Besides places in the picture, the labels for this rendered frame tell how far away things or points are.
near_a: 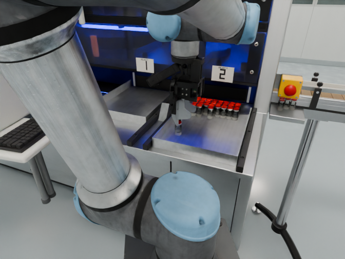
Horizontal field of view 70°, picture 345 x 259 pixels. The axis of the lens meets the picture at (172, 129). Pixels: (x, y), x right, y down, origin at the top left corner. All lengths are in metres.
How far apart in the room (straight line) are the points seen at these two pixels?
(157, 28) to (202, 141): 0.41
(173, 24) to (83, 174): 0.33
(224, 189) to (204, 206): 0.89
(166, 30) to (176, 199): 0.33
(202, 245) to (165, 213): 0.09
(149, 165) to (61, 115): 1.10
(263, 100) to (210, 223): 0.69
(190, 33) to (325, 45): 5.23
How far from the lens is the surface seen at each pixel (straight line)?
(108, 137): 0.34
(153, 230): 0.43
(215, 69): 1.00
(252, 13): 0.51
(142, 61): 1.11
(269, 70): 0.98
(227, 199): 1.33
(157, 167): 1.35
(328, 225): 1.95
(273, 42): 0.96
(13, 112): 1.25
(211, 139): 0.81
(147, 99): 1.10
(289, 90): 0.96
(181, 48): 0.65
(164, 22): 0.53
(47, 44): 0.25
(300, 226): 1.86
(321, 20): 5.62
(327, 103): 1.15
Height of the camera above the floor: 1.31
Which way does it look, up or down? 30 degrees down
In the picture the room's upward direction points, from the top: straight up
